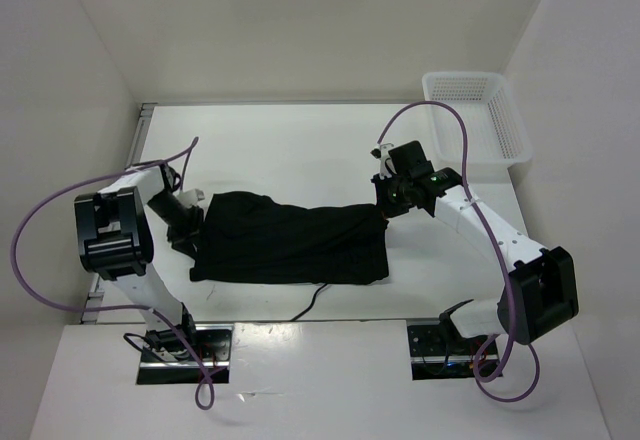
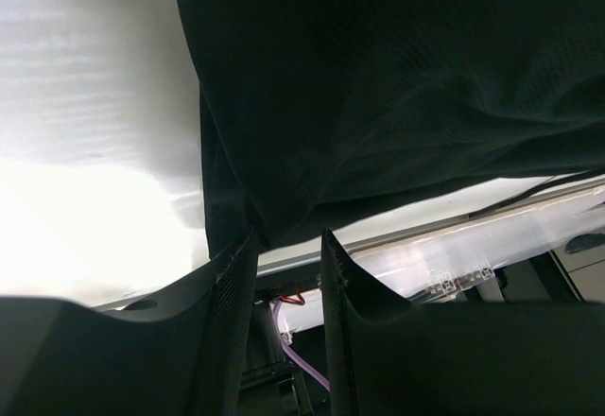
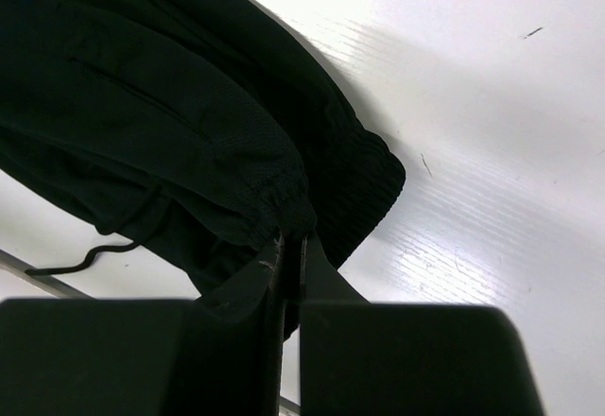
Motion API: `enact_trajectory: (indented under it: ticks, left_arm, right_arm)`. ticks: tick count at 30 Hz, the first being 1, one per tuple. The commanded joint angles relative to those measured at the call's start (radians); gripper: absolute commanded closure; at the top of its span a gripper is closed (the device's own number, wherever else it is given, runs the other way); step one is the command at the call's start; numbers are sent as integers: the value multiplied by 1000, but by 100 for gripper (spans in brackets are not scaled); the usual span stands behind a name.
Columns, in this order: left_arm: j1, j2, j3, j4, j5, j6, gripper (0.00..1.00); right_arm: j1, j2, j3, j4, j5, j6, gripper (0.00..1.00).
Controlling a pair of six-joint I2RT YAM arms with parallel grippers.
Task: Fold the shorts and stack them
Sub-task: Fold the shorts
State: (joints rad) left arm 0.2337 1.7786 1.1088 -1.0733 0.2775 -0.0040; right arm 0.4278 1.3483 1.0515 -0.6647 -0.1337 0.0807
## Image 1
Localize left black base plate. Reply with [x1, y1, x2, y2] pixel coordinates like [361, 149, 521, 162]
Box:
[123, 324, 233, 386]

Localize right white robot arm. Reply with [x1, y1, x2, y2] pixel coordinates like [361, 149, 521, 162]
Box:
[371, 141, 579, 353]

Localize black shorts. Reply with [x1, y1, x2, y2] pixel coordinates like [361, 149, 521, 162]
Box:
[189, 191, 390, 292]

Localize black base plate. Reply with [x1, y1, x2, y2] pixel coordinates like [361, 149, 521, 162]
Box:
[123, 324, 233, 386]
[406, 319, 487, 381]

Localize white plastic basket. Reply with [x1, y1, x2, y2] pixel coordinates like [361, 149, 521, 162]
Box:
[422, 71, 533, 168]

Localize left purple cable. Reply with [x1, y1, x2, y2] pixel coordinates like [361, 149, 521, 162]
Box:
[11, 135, 227, 407]

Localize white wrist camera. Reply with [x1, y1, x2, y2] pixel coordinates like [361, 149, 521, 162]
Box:
[371, 143, 395, 179]
[176, 189, 206, 209]

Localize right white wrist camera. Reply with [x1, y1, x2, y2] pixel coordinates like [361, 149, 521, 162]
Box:
[371, 143, 395, 179]

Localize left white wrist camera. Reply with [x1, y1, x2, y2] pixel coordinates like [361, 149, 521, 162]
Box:
[176, 189, 206, 209]

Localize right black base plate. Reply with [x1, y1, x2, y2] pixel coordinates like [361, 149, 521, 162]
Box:
[406, 319, 487, 381]

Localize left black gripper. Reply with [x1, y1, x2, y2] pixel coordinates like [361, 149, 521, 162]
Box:
[146, 191, 209, 262]

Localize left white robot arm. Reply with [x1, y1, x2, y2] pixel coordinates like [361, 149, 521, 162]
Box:
[74, 162, 205, 361]

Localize aluminium table edge rail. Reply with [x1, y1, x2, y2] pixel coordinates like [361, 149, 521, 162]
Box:
[79, 102, 157, 325]

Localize purple cable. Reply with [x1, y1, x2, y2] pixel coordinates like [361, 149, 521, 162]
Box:
[11, 135, 227, 407]
[377, 101, 542, 403]

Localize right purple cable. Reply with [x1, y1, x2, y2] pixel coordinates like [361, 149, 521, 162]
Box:
[377, 101, 542, 403]

